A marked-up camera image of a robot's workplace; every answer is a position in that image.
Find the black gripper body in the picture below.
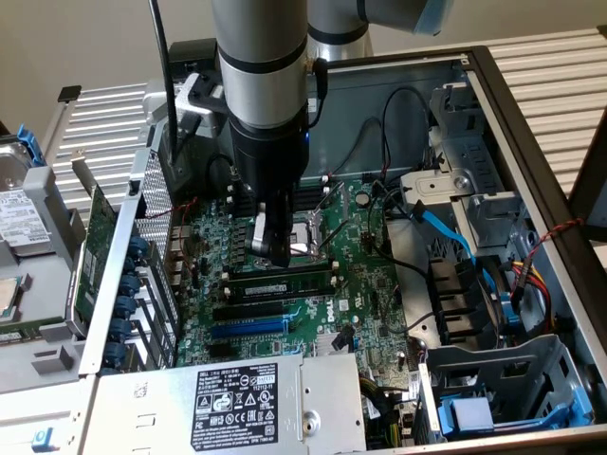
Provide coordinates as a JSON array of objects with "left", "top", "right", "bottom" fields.
[{"left": 229, "top": 106, "right": 312, "bottom": 206}]

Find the green RAM stick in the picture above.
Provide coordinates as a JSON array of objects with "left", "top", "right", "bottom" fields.
[
  {"left": 222, "top": 270, "right": 335, "bottom": 305},
  {"left": 0, "top": 318, "right": 65, "bottom": 346}
]

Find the black RAM slot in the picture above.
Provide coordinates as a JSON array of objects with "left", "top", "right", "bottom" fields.
[
  {"left": 230, "top": 187, "right": 333, "bottom": 205},
  {"left": 230, "top": 181, "right": 332, "bottom": 199},
  {"left": 230, "top": 192, "right": 333, "bottom": 212},
  {"left": 226, "top": 262, "right": 337, "bottom": 282},
  {"left": 230, "top": 174, "right": 332, "bottom": 193}
]

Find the CPU socket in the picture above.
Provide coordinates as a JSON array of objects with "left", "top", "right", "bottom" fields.
[{"left": 253, "top": 208, "right": 332, "bottom": 269}]

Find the socket locking lever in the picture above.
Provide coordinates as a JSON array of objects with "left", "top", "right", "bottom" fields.
[{"left": 317, "top": 215, "right": 360, "bottom": 252}]

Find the long black expansion slot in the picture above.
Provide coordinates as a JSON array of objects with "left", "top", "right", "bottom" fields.
[{"left": 212, "top": 300, "right": 285, "bottom": 324}]

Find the blue expansion slot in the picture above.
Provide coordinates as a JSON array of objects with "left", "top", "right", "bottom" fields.
[{"left": 210, "top": 317, "right": 290, "bottom": 340}]

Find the green motherboard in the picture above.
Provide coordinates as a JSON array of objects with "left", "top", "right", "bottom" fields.
[{"left": 173, "top": 174, "right": 421, "bottom": 380}]

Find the open PC case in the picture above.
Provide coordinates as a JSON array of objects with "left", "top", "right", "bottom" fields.
[{"left": 78, "top": 45, "right": 607, "bottom": 455}]

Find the small silver heatsink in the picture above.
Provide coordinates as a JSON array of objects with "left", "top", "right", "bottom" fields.
[{"left": 313, "top": 334, "right": 355, "bottom": 357}]

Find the blue card retention clip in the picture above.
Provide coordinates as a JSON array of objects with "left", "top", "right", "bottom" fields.
[
  {"left": 110, "top": 317, "right": 135, "bottom": 342},
  {"left": 115, "top": 294, "right": 139, "bottom": 319},
  {"left": 126, "top": 235, "right": 150, "bottom": 261},
  {"left": 102, "top": 340, "right": 128, "bottom": 370},
  {"left": 118, "top": 273, "right": 142, "bottom": 298}
]

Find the black box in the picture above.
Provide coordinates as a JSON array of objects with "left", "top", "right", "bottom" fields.
[{"left": 168, "top": 39, "right": 220, "bottom": 80}]

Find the green graphics card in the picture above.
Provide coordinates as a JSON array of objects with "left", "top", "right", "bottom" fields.
[{"left": 64, "top": 150, "right": 120, "bottom": 338}]

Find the black plastic fan shroud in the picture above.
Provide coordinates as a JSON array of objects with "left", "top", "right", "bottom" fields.
[{"left": 428, "top": 257, "right": 500, "bottom": 346}]

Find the silver power supply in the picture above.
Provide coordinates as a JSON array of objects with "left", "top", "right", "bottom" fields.
[{"left": 92, "top": 353, "right": 369, "bottom": 455}]

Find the metal disk bay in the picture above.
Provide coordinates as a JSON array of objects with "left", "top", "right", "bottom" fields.
[{"left": 400, "top": 82, "right": 535, "bottom": 260}]

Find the silver hard disk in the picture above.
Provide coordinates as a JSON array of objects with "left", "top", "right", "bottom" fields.
[{"left": 0, "top": 141, "right": 53, "bottom": 260}]

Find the grey disk bay cage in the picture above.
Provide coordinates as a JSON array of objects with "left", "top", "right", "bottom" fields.
[{"left": 416, "top": 333, "right": 597, "bottom": 446}]

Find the blue disk tray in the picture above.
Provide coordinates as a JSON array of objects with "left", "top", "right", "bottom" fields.
[{"left": 438, "top": 387, "right": 595, "bottom": 440}]

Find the silver CPU chip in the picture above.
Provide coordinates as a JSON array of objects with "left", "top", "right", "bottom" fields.
[{"left": 0, "top": 274, "right": 25, "bottom": 324}]

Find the small blue clip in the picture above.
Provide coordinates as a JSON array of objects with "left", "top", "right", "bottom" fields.
[{"left": 30, "top": 425, "right": 56, "bottom": 454}]

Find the dark flat panel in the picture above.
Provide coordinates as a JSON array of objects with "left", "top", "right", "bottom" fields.
[{"left": 567, "top": 106, "right": 607, "bottom": 244}]

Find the looped black wire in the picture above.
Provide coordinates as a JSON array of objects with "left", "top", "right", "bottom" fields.
[{"left": 206, "top": 154, "right": 239, "bottom": 191}]

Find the short red twisted wire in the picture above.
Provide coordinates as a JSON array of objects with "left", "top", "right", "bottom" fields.
[{"left": 171, "top": 197, "right": 199, "bottom": 223}]

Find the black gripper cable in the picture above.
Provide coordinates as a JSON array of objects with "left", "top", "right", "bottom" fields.
[{"left": 306, "top": 56, "right": 331, "bottom": 131}]

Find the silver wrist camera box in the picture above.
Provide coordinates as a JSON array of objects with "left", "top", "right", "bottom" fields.
[{"left": 174, "top": 70, "right": 230, "bottom": 141}]

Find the arched black wire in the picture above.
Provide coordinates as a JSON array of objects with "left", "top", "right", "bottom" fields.
[{"left": 378, "top": 86, "right": 433, "bottom": 185}]

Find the black camera cable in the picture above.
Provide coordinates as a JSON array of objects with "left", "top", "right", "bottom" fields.
[{"left": 148, "top": 0, "right": 184, "bottom": 165}]

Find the blue flat disk wire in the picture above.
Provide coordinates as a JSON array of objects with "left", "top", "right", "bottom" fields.
[{"left": 410, "top": 198, "right": 516, "bottom": 333}]

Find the yellow red wire bundle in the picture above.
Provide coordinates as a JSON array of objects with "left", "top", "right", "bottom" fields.
[{"left": 509, "top": 258, "right": 557, "bottom": 336}]

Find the long red black twisted wire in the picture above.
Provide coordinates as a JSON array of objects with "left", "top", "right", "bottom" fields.
[{"left": 524, "top": 216, "right": 587, "bottom": 274}]

